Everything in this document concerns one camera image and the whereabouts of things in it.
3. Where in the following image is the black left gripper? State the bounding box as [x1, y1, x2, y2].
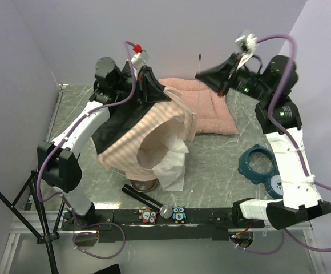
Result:
[112, 65, 172, 103]

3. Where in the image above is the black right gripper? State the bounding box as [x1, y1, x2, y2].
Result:
[195, 53, 271, 102]

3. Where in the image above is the white fibreglass tent pole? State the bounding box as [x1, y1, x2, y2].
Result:
[196, 53, 201, 119]

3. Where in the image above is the pink striped pet tent fabric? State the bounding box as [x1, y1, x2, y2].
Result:
[98, 87, 197, 191]

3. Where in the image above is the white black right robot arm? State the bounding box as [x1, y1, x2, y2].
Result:
[195, 53, 331, 230]

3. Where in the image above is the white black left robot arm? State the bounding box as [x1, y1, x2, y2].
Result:
[35, 52, 171, 229]

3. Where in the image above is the pink pet cushion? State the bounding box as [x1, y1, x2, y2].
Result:
[159, 78, 239, 135]

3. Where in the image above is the teal pet feeder toy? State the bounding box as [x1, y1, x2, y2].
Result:
[238, 144, 283, 199]

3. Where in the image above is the steel pet bowl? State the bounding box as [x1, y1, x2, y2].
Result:
[130, 179, 159, 193]

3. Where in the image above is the black handheld microphone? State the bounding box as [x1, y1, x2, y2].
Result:
[122, 184, 173, 219]

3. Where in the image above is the red owl number tile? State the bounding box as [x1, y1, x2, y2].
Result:
[139, 209, 158, 224]

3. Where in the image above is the blue owl number tile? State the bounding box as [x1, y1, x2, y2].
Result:
[172, 206, 187, 224]

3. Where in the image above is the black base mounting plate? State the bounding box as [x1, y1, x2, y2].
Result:
[61, 207, 265, 244]

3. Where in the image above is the black music stand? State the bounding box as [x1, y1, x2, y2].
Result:
[0, 170, 64, 273]

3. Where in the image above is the black object at bottom edge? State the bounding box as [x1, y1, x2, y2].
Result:
[94, 264, 121, 274]

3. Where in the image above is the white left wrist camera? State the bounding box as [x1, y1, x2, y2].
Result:
[131, 44, 149, 71]

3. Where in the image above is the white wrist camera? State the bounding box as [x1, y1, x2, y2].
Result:
[131, 44, 149, 71]
[235, 30, 257, 70]

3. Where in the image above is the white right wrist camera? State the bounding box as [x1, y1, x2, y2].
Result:
[235, 30, 257, 70]

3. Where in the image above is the aluminium frame rail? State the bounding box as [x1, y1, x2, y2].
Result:
[9, 211, 59, 234]

